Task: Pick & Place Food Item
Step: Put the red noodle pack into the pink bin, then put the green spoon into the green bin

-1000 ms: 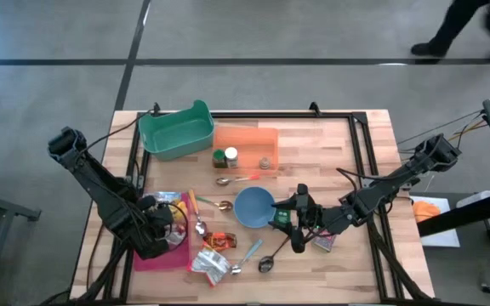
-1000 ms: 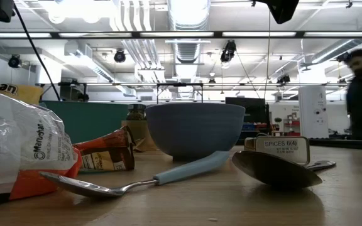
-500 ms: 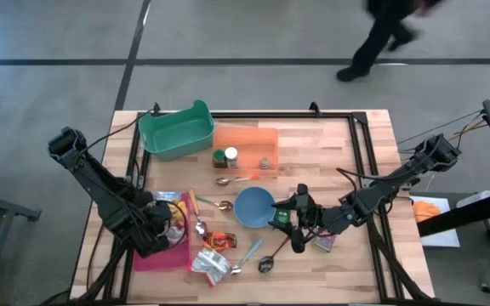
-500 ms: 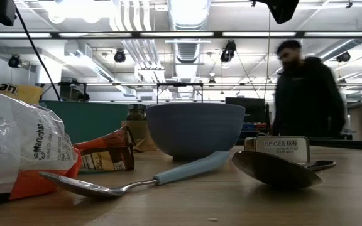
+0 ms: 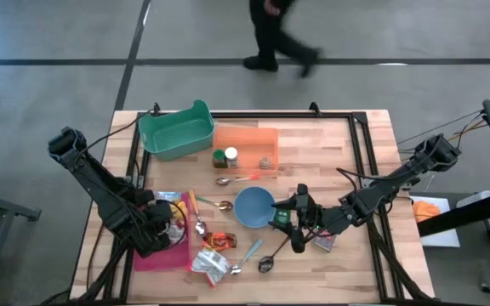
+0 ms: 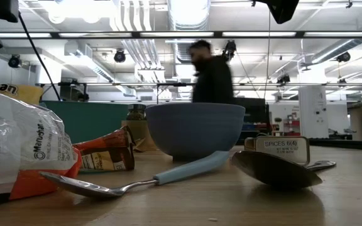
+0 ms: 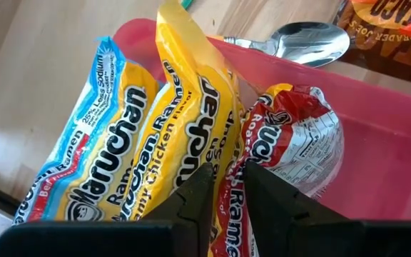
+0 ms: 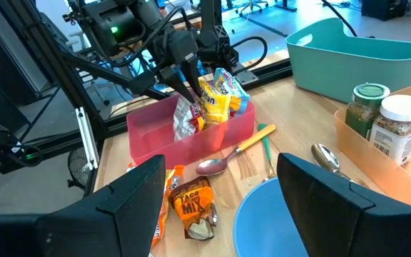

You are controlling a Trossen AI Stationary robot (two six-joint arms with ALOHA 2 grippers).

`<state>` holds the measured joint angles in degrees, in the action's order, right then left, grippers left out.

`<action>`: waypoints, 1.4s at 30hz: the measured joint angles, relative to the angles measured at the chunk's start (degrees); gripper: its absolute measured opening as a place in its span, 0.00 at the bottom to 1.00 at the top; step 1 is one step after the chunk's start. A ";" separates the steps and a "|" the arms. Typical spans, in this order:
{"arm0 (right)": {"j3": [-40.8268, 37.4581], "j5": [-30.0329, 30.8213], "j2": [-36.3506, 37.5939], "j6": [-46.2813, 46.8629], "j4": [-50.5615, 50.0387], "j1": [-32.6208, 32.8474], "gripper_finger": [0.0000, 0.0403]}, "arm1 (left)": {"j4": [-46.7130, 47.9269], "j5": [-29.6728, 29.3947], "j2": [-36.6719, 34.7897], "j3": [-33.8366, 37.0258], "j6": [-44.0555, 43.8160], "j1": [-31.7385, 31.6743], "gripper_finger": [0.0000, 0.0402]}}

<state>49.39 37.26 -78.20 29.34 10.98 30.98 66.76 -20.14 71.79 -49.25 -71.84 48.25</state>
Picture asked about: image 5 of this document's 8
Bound small green spice tin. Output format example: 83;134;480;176
274;207;293;226

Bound white board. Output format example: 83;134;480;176
409;195;461;248

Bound green handled gold spoon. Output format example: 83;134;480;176
195;195;234;213

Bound white lid spice jar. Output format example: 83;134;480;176
224;145;240;170

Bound red handled metal spoon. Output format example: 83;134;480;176
215;173;261;187

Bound black aluminium table frame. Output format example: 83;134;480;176
100;101;436;305

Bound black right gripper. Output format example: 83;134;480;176
270;183;348;255

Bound green label spice jar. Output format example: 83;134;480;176
211;148;228;170

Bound orange plastic tray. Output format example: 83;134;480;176
212;126;281;173

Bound blue bowl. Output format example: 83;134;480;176
232;185;277;230

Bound orange handled metal spoon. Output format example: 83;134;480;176
188;189;208;237

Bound dark metal spoon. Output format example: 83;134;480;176
257;235;292;274

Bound light blue handled spoon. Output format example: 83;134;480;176
229;238;265;276

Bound person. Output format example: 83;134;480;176
242;0;323;81

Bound brown orange snack packet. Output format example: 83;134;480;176
202;230;238;252

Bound blue ramen noodle packet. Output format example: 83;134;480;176
154;190;183;204

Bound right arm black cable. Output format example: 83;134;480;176
335;167;380;190

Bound white plastic bin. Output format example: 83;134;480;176
455;190;490;209

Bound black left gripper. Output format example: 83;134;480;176
132;190;174;258

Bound green plastic storage bin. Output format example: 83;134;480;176
137;99;216;162

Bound pink plastic tray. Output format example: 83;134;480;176
133;190;193;273

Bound white orange ramen packet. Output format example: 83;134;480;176
189;247;232;287

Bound orange cloth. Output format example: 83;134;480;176
412;200;442;224

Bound thin coloured cables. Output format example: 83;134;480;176
396;109;488;154

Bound long black arm cable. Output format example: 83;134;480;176
72;101;161;161

